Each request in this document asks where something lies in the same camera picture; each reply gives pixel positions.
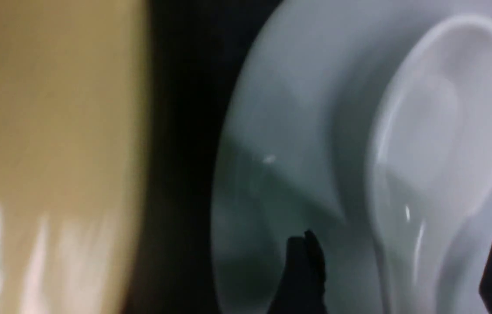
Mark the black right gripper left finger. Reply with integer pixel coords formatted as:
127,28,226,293
268,230,328,314

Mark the white square saucer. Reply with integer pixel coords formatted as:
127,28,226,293
211,0,492,314

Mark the tan noodle bowl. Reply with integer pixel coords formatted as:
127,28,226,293
0,0,148,314

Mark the white ceramic soup spoon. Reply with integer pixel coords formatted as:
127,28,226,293
364,14,492,314

